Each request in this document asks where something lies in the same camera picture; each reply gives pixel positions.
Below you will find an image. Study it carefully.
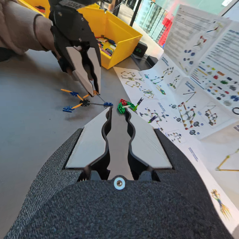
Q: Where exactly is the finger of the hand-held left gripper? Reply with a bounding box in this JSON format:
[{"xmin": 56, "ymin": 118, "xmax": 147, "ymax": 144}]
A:
[
  {"xmin": 86, "ymin": 46, "xmax": 102, "ymax": 94},
  {"xmin": 66, "ymin": 45, "xmax": 96, "ymax": 97}
]

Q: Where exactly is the person's left forearm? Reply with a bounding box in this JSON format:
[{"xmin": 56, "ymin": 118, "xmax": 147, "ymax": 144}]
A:
[{"xmin": 0, "ymin": 0, "xmax": 55, "ymax": 55}]

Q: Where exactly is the black device with green display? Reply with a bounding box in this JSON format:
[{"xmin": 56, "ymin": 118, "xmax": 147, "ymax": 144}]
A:
[{"xmin": 132, "ymin": 41, "xmax": 148, "ymax": 59}]

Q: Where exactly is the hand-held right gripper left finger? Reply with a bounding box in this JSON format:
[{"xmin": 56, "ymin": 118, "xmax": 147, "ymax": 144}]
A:
[{"xmin": 65, "ymin": 107, "xmax": 112, "ymax": 179}]

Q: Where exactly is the small black box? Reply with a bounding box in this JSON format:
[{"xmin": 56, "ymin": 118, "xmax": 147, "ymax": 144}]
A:
[{"xmin": 145, "ymin": 55, "xmax": 159, "ymax": 68}]

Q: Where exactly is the white folded instruction booklet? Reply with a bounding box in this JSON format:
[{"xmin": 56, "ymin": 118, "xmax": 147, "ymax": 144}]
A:
[{"xmin": 113, "ymin": 4, "xmax": 239, "ymax": 226}]

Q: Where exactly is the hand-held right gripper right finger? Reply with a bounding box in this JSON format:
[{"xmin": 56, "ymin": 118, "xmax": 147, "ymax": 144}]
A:
[{"xmin": 125, "ymin": 108, "xmax": 173, "ymax": 179}]

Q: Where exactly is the red plastic crate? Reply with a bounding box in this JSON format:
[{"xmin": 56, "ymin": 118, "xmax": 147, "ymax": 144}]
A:
[{"xmin": 158, "ymin": 13, "xmax": 176, "ymax": 45}]

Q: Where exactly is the pile of toy building pieces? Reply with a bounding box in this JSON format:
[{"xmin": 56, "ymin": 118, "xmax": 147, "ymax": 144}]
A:
[{"xmin": 95, "ymin": 36, "xmax": 117, "ymax": 57}]

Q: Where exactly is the colourful toy rod model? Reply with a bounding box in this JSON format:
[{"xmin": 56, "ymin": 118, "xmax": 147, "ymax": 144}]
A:
[{"xmin": 117, "ymin": 98, "xmax": 144, "ymax": 115}]

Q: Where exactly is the yellow plastic bin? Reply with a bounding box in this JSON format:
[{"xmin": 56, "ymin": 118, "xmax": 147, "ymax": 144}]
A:
[
  {"xmin": 17, "ymin": 0, "xmax": 51, "ymax": 17},
  {"xmin": 77, "ymin": 4, "xmax": 143, "ymax": 70}
]

